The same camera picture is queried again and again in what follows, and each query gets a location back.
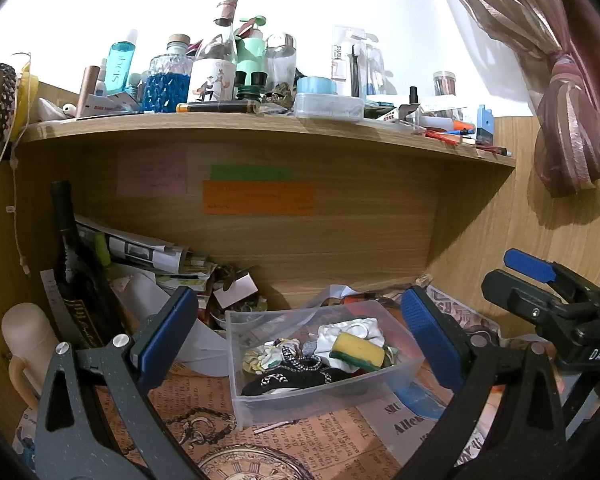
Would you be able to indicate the clear jar of sticks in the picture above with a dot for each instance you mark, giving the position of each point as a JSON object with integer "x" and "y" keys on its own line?
{"x": 446, "y": 84}

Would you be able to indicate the pink sticky note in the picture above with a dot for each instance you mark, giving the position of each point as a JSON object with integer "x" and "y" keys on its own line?
{"x": 152, "y": 171}

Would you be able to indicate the white box with red print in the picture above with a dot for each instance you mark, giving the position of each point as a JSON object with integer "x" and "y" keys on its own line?
{"x": 115, "y": 102}

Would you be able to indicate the orange sticky note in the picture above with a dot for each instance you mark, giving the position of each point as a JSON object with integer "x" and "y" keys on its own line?
{"x": 257, "y": 199}

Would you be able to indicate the clear lidded plastic box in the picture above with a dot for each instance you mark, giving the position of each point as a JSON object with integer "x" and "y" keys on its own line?
{"x": 327, "y": 107}

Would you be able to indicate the blue pencil sharpener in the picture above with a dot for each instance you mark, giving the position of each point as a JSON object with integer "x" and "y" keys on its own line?
{"x": 485, "y": 127}

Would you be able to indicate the stack of newspapers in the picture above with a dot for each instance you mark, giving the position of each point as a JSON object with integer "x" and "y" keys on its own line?
{"x": 140, "y": 252}

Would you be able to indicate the blue mouthwash bottle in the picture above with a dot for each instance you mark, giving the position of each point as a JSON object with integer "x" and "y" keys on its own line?
{"x": 120, "y": 67}

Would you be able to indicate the floral scrunchie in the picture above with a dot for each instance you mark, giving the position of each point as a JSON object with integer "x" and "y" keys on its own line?
{"x": 267, "y": 357}

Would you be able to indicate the rose gold tube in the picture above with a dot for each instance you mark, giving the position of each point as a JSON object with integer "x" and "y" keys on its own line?
{"x": 87, "y": 92}

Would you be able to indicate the yellow sponge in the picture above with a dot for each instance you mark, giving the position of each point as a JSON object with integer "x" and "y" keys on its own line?
{"x": 357, "y": 352}

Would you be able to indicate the yellow cloth item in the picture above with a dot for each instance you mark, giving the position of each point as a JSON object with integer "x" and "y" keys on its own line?
{"x": 24, "y": 95}

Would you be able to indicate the wooden shelf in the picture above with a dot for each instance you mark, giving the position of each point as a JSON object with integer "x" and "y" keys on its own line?
{"x": 280, "y": 132}

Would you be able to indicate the beige mug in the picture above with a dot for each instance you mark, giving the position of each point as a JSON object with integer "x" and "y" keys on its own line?
{"x": 27, "y": 335}

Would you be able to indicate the glass bottle with blue crochet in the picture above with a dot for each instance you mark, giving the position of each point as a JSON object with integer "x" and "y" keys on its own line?
{"x": 165, "y": 90}

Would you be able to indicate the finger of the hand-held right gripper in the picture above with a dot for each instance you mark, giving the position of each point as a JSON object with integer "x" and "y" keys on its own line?
{"x": 520, "y": 297}
{"x": 527, "y": 263}

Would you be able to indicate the brown tube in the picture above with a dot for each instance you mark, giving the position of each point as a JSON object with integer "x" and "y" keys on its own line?
{"x": 215, "y": 107}

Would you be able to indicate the green sticky note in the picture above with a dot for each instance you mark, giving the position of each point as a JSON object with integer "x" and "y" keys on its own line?
{"x": 250, "y": 172}

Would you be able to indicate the light blue tape roll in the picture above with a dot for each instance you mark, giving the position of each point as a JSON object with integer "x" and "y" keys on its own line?
{"x": 316, "y": 85}

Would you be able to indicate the clear plastic container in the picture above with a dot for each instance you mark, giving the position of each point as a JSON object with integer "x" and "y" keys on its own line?
{"x": 250, "y": 410}

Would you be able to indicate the small pink box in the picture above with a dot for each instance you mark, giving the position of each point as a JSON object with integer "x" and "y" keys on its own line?
{"x": 237, "y": 290}

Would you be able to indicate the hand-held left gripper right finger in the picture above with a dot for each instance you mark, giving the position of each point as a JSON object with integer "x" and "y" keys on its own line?
{"x": 425, "y": 340}

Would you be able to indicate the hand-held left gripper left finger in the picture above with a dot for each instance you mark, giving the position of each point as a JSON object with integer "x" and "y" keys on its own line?
{"x": 165, "y": 335}

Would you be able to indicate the pink striped curtain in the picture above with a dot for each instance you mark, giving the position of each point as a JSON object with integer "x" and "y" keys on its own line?
{"x": 570, "y": 110}

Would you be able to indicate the white cloth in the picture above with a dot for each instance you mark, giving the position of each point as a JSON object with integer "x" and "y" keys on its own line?
{"x": 340, "y": 330}

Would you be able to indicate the dark wine bottle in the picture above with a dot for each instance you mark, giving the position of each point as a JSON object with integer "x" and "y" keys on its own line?
{"x": 75, "y": 280}

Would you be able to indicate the clear bottle with white label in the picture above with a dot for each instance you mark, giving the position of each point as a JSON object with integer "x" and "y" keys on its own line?
{"x": 212, "y": 77}

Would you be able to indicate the vintage newspaper print mat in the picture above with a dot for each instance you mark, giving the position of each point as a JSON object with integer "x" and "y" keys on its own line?
{"x": 330, "y": 440}

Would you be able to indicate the blue plastic card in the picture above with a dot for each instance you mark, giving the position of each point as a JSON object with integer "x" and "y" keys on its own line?
{"x": 422, "y": 402}

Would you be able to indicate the clear bottle with silver cap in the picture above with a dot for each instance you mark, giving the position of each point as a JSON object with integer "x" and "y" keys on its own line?
{"x": 280, "y": 65}

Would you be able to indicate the mint green bottle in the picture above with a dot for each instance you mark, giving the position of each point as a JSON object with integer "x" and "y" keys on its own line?
{"x": 252, "y": 55}

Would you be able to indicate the orange capped marker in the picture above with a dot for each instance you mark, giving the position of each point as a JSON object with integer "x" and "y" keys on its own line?
{"x": 450, "y": 123}

